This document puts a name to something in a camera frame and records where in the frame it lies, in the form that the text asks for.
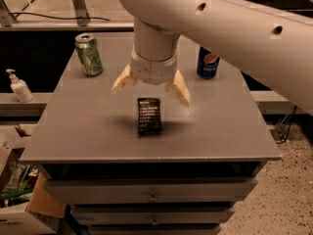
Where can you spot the blue pepsi can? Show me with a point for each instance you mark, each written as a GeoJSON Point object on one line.
{"type": "Point", "coordinates": [207, 64]}

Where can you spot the metal window frame rail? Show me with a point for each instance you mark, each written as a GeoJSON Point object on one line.
{"type": "Point", "coordinates": [48, 15]}

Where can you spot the top grey drawer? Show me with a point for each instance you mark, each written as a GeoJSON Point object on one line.
{"type": "Point", "coordinates": [93, 192]}

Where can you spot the grey drawer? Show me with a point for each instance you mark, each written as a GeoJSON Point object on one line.
{"type": "Point", "coordinates": [93, 192]}
{"type": "Point", "coordinates": [153, 215]}

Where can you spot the black rxbar chocolate wrapper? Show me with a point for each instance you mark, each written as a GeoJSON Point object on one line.
{"type": "Point", "coordinates": [149, 119]}

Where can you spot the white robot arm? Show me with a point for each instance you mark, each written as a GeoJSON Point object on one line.
{"type": "Point", "coordinates": [272, 46]}

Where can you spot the open cardboard box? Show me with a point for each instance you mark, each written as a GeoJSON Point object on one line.
{"type": "Point", "coordinates": [25, 207]}

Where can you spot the green soda can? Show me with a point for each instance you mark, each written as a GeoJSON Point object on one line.
{"type": "Point", "coordinates": [88, 54]}

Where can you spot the white pump soap bottle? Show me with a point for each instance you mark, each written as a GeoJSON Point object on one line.
{"type": "Point", "coordinates": [19, 87]}

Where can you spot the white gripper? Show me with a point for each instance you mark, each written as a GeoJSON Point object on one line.
{"type": "Point", "coordinates": [153, 70]}

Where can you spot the grey drawer cabinet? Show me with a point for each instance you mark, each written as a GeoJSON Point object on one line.
{"type": "Point", "coordinates": [88, 133]}

